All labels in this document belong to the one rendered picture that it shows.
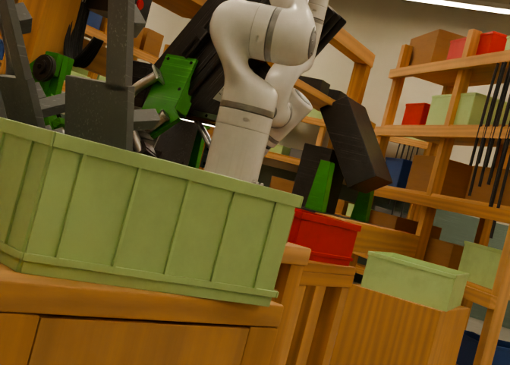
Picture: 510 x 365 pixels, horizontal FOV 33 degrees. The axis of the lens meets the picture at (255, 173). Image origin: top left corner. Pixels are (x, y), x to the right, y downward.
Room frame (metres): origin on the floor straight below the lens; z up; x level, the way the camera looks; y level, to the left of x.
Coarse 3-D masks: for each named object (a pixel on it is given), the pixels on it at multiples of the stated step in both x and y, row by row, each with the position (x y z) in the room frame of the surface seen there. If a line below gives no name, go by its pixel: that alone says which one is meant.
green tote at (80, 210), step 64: (0, 128) 1.09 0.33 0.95; (0, 192) 1.06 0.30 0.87; (64, 192) 1.01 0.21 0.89; (128, 192) 1.06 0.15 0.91; (192, 192) 1.13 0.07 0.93; (256, 192) 1.19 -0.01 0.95; (0, 256) 1.03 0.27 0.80; (64, 256) 1.02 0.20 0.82; (128, 256) 1.08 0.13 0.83; (192, 256) 1.14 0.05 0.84; (256, 256) 1.21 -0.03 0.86
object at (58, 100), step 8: (40, 88) 1.28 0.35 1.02; (40, 96) 1.28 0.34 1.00; (56, 96) 1.29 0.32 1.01; (64, 96) 1.29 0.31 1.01; (40, 104) 1.27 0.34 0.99; (48, 104) 1.27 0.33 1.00; (56, 104) 1.28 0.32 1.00; (64, 104) 1.28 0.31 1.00; (48, 112) 1.28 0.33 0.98; (56, 112) 1.29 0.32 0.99
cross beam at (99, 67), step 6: (0, 36) 2.48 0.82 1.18; (84, 42) 2.76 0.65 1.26; (102, 48) 2.84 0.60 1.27; (102, 54) 2.84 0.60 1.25; (96, 60) 2.83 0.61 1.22; (102, 60) 2.85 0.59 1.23; (90, 66) 2.81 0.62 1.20; (96, 66) 2.83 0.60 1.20; (102, 66) 2.86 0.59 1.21; (96, 72) 2.85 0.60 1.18; (102, 72) 2.86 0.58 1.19
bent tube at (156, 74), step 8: (152, 72) 2.52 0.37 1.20; (160, 72) 2.54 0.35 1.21; (144, 80) 2.52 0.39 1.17; (152, 80) 2.52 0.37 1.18; (160, 80) 2.51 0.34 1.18; (136, 88) 2.52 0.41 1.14; (144, 88) 2.53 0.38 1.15; (136, 136) 2.45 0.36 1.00; (136, 144) 2.44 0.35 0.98; (136, 152) 2.43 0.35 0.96
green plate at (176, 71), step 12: (168, 60) 2.56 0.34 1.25; (180, 60) 2.54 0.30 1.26; (192, 60) 2.52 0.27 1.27; (168, 72) 2.54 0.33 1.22; (180, 72) 2.52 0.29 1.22; (192, 72) 2.51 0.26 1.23; (156, 84) 2.54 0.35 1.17; (168, 84) 2.52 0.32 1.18; (180, 84) 2.50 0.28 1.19; (156, 96) 2.52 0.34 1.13; (168, 96) 2.50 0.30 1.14; (180, 96) 2.48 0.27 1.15; (144, 108) 2.52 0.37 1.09; (156, 108) 2.50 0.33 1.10; (168, 108) 2.48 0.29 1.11; (180, 108) 2.52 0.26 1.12
